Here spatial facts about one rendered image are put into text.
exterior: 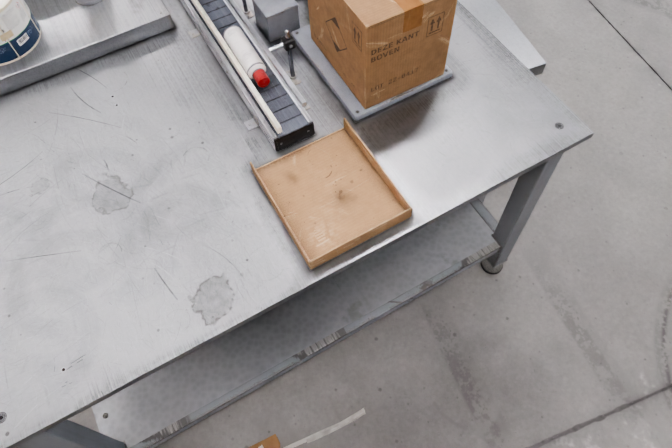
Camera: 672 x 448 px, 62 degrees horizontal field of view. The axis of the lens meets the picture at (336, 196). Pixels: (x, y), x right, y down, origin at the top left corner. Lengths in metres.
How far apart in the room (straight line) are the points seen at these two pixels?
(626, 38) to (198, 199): 2.32
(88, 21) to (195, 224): 0.73
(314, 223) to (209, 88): 0.51
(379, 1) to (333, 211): 0.48
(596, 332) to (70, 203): 1.72
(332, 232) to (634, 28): 2.25
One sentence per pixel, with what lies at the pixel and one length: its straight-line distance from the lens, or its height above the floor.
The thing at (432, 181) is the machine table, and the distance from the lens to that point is 1.35.
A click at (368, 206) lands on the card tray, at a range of 1.30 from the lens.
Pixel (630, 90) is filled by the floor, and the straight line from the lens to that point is 2.89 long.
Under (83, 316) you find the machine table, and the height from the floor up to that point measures 0.83.
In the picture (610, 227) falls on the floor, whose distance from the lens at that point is 2.42.
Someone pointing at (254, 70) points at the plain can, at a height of 0.92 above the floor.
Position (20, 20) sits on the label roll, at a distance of 1.75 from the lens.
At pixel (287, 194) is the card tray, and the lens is 1.33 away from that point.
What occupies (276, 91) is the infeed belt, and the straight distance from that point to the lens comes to 1.46.
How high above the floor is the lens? 1.96
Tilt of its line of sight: 59 degrees down
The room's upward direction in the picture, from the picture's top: 4 degrees counter-clockwise
